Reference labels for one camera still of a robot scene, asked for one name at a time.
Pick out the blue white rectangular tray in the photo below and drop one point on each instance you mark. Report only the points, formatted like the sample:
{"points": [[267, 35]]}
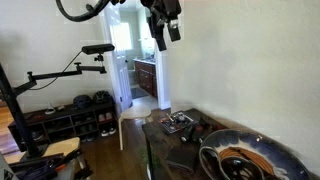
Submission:
{"points": [[178, 122]]}

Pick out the white panel door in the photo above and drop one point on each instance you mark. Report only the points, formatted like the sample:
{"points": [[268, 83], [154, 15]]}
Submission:
{"points": [[121, 76]]}

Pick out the dark wooden table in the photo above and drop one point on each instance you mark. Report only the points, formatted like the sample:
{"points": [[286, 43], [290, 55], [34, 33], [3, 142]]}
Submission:
{"points": [[160, 140]]}

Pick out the small white object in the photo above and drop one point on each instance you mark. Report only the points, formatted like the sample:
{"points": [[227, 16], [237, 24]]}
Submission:
{"points": [[49, 110]]}

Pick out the dark wooden shoe rack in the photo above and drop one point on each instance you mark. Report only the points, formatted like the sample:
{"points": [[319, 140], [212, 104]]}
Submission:
{"points": [[63, 125]]}

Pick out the light wooden round stool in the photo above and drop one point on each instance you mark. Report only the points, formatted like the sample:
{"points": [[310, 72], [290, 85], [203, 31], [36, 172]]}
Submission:
{"points": [[135, 112]]}

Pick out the black stereo camera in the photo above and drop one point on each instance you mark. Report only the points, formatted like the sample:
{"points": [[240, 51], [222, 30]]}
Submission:
{"points": [[98, 49]]}

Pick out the small black silver-tipped cylinder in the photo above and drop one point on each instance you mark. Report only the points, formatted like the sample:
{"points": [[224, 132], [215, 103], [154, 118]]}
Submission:
{"points": [[188, 138]]}

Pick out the black stand legs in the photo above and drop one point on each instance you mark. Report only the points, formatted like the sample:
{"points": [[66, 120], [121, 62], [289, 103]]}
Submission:
{"points": [[43, 166]]}

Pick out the dark brown bathroom cabinet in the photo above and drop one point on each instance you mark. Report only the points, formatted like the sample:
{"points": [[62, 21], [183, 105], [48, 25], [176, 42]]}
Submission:
{"points": [[146, 78]]}

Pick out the black stand pole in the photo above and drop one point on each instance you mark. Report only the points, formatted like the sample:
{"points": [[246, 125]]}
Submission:
{"points": [[16, 113]]}

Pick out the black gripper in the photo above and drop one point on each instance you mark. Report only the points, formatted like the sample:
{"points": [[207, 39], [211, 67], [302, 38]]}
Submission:
{"points": [[163, 8]]}

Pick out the pink white shoe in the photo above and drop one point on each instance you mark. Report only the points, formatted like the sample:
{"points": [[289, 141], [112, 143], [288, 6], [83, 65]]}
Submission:
{"points": [[109, 116], [102, 118]]}

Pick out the black leather wallet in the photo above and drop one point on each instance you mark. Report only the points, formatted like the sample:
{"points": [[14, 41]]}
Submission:
{"points": [[181, 159]]}

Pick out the black bicycle helmet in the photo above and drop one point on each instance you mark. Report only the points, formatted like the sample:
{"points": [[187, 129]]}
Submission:
{"points": [[82, 101], [102, 97]]}

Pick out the grey bath mat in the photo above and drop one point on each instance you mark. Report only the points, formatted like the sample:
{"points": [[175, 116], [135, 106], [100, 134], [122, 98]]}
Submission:
{"points": [[138, 92]]}

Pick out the black flashlight with red button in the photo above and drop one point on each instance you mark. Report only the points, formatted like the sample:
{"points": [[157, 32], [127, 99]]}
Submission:
{"points": [[196, 130]]}

